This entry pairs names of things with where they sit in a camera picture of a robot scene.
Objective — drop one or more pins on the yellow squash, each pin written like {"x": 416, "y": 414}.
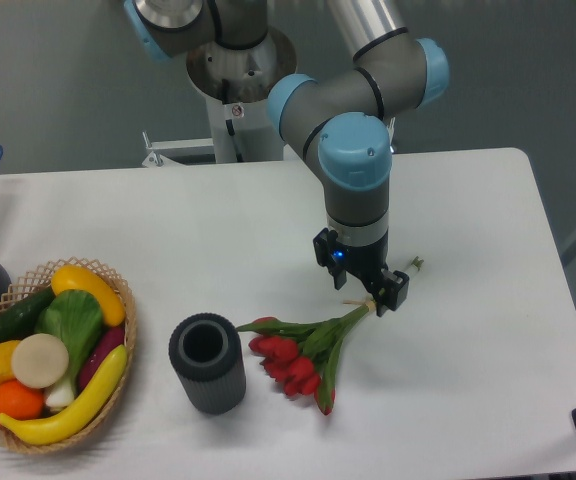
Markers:
{"x": 74, "y": 277}

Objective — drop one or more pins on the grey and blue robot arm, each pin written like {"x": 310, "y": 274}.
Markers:
{"x": 338, "y": 128}

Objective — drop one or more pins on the beige round mushroom cap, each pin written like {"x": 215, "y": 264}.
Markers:
{"x": 39, "y": 361}

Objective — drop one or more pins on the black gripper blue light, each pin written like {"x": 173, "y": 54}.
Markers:
{"x": 365, "y": 263}

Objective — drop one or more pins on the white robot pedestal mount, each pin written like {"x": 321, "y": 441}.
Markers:
{"x": 235, "y": 85}

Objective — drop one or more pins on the dark grey ribbed vase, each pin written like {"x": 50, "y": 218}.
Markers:
{"x": 206, "y": 354}

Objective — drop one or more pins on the green cucumber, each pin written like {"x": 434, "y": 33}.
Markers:
{"x": 18, "y": 320}

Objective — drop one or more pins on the green bok choy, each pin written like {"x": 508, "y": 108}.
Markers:
{"x": 74, "y": 317}

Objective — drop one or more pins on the purple eggplant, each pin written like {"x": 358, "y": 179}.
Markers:
{"x": 112, "y": 338}

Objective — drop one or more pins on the yellow banana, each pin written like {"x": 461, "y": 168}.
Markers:
{"x": 75, "y": 417}

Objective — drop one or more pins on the woven wicker basket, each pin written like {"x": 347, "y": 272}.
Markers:
{"x": 37, "y": 279}

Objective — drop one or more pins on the orange fruit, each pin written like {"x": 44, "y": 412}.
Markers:
{"x": 19, "y": 401}

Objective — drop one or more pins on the red tulip bouquet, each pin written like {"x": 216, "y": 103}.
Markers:
{"x": 304, "y": 357}

